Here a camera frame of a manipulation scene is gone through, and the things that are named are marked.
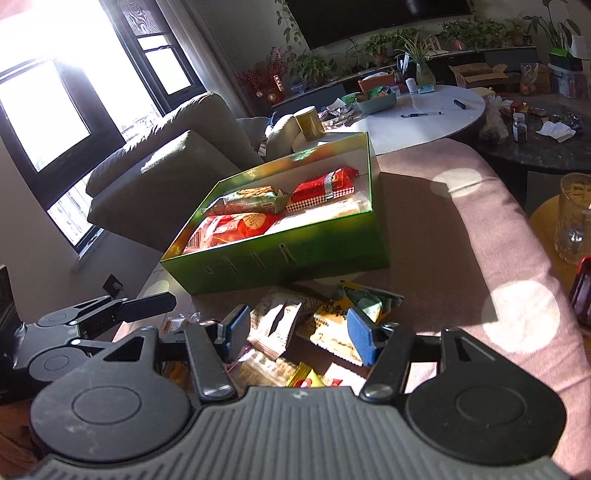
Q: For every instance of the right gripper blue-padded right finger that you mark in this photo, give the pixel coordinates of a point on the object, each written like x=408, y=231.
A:
x=389, y=350

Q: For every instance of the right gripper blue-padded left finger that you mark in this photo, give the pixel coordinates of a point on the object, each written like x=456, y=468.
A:
x=208, y=349

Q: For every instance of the yellow green broad bean bag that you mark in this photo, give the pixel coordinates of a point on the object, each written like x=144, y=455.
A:
x=326, y=328

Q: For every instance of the clear QR code snack pack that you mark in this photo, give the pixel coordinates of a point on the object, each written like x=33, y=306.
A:
x=256, y=369

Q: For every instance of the red crinkled snack bag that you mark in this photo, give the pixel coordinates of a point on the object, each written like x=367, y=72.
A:
x=219, y=230

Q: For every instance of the green snack packet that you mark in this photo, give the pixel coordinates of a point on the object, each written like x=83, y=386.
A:
x=266, y=200

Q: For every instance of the bread loaf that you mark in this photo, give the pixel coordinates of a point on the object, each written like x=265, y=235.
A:
x=349, y=205

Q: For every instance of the teal bowl of snacks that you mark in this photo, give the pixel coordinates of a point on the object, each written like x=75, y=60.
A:
x=377, y=100

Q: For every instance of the green cardboard box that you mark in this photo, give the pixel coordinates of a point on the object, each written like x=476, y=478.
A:
x=345, y=235

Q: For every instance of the beige sofa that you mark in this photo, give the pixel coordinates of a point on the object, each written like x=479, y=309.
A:
x=146, y=190

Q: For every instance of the red checkered snack pack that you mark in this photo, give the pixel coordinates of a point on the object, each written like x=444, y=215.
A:
x=333, y=185

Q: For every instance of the glass mug with spoon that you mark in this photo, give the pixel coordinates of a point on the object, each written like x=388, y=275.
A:
x=572, y=233

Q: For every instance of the round white coffee table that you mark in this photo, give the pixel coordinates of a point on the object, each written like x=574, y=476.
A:
x=447, y=112

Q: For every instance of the black pen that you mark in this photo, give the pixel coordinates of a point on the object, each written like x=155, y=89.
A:
x=421, y=114

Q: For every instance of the yellow canister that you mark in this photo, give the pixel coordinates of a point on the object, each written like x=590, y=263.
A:
x=310, y=123

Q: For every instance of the small dark glass bottle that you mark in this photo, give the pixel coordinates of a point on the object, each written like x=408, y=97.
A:
x=519, y=128

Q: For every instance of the round dark marble table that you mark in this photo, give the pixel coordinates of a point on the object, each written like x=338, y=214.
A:
x=541, y=153

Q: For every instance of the orange tissue box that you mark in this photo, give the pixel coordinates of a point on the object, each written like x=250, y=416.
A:
x=380, y=79

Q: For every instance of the red flower arrangement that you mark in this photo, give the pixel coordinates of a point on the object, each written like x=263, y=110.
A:
x=265, y=80

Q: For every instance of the white crumpled tissue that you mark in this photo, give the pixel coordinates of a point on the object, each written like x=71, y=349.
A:
x=557, y=131

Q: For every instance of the black framed window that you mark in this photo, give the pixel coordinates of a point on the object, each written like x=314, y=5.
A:
x=78, y=79

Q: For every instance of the cardboard box on floor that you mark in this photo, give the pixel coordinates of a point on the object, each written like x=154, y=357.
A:
x=479, y=75

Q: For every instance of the glass vase with plant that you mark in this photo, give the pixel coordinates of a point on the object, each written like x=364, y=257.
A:
x=420, y=48

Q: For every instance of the wall-mounted black television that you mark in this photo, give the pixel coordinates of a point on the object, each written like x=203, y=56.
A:
x=323, y=22

